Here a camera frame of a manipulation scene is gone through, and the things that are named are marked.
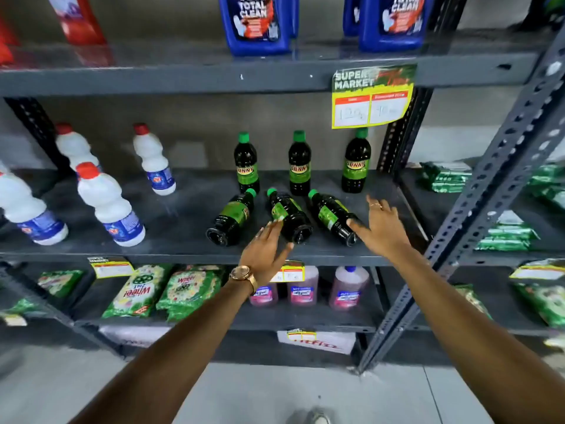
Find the small green packet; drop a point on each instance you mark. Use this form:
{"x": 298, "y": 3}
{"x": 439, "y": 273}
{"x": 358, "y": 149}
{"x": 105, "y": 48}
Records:
{"x": 20, "y": 306}

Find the person's right forearm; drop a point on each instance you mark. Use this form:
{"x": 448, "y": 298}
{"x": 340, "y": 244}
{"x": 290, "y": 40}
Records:
{"x": 463, "y": 340}

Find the blue detergent jug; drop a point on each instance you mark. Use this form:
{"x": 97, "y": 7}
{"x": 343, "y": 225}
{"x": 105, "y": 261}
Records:
{"x": 293, "y": 13}
{"x": 254, "y": 22}
{"x": 393, "y": 22}
{"x": 352, "y": 13}

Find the gold wristwatch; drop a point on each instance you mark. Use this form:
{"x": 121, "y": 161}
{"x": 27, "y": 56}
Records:
{"x": 242, "y": 273}

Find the large yellow green price sign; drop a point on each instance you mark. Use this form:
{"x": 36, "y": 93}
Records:
{"x": 373, "y": 101}

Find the person's right hand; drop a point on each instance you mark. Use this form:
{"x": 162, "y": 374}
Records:
{"x": 384, "y": 234}

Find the person's left hand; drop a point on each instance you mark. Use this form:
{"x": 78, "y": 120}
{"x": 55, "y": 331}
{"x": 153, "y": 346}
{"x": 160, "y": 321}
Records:
{"x": 264, "y": 253}

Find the pink liquid bottle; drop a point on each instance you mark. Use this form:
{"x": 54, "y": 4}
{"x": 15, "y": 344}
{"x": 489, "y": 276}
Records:
{"x": 303, "y": 289}
{"x": 263, "y": 295}
{"x": 348, "y": 289}

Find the small yellow price tag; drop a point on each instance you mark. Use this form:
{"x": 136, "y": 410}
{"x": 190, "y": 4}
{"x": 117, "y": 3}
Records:
{"x": 536, "y": 271}
{"x": 292, "y": 273}
{"x": 301, "y": 334}
{"x": 110, "y": 267}

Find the white red carton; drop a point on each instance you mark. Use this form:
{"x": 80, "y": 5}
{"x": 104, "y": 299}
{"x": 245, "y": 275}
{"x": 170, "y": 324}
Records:
{"x": 329, "y": 345}

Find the dark grey metal shelf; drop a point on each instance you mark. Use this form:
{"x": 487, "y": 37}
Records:
{"x": 437, "y": 211}
{"x": 185, "y": 216}

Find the dark green bottle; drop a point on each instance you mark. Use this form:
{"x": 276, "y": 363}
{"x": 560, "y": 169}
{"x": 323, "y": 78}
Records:
{"x": 333, "y": 216}
{"x": 295, "y": 222}
{"x": 229, "y": 220}

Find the row of green bottles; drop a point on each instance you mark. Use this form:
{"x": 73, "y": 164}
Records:
{"x": 300, "y": 163}

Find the grey shoe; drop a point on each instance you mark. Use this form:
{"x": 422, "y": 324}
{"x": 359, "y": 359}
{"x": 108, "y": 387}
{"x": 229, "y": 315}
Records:
{"x": 315, "y": 415}

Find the white bottle red cap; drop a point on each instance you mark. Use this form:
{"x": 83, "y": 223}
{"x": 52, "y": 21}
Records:
{"x": 152, "y": 158}
{"x": 75, "y": 147}
{"x": 110, "y": 207}
{"x": 26, "y": 211}

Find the person's left forearm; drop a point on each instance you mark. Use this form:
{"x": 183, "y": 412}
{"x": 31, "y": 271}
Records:
{"x": 176, "y": 353}

